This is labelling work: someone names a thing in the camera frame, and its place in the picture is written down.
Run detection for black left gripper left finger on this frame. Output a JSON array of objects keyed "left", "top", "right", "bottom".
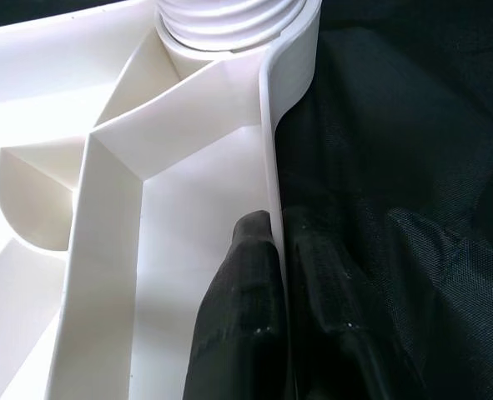
[{"left": 183, "top": 209, "right": 291, "bottom": 400}]

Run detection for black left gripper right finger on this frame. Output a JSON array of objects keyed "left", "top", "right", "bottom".
[{"left": 285, "top": 216, "right": 430, "bottom": 400}]

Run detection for white plastic children table top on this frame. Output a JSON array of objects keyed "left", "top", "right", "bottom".
[{"left": 0, "top": 0, "right": 322, "bottom": 400}]

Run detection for white tapered plastic table leg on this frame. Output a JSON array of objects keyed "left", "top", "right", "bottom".
[{"left": 156, "top": 0, "right": 301, "bottom": 53}]

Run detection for black table cloth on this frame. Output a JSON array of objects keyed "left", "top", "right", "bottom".
[{"left": 0, "top": 0, "right": 493, "bottom": 400}]

